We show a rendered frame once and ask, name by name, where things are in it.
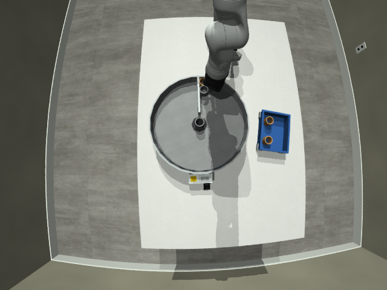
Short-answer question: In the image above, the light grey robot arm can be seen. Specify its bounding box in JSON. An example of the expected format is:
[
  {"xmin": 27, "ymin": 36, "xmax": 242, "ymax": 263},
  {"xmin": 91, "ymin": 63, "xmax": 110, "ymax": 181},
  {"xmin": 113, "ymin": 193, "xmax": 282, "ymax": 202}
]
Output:
[{"xmin": 205, "ymin": 0, "xmax": 249, "ymax": 71}]

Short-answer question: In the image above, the blue square tray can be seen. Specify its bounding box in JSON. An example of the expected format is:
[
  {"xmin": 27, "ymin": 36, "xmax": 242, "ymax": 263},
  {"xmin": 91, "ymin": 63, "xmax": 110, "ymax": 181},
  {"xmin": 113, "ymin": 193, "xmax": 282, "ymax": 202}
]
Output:
[{"xmin": 256, "ymin": 110, "xmax": 290, "ymax": 153}]

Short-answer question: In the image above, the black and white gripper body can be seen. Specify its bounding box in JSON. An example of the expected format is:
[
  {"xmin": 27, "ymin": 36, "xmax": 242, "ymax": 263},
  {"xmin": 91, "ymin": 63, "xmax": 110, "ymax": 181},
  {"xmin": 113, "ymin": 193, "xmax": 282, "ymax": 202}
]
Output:
[{"xmin": 203, "ymin": 50, "xmax": 242, "ymax": 92}]

